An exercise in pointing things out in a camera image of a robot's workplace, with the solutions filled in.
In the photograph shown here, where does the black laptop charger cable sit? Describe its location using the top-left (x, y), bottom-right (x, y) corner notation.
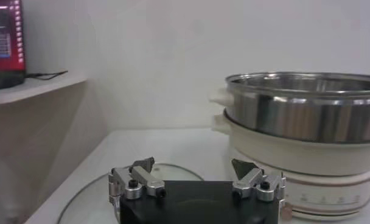
top-left (25, 70), bottom-right (69, 81)

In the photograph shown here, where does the laptop with red screen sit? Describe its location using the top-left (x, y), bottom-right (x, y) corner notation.
top-left (0, 0), bottom-right (27, 90)

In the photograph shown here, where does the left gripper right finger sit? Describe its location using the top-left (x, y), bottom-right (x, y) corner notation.
top-left (231, 158), bottom-right (287, 203)

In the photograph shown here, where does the glass lid with cream handle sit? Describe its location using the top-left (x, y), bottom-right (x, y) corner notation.
top-left (56, 163), bottom-right (204, 224)

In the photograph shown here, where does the cream electric cooker base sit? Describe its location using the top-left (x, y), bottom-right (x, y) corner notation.
top-left (211, 113), bottom-right (370, 222)

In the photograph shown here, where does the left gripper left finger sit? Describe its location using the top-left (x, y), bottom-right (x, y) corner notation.
top-left (108, 156), bottom-right (167, 222)

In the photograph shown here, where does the stainless steel steamer basket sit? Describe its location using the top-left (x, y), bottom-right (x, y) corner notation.
top-left (208, 71), bottom-right (370, 144)

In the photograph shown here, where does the white rounded side table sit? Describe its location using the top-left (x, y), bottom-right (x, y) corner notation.
top-left (0, 75), bottom-right (108, 224)

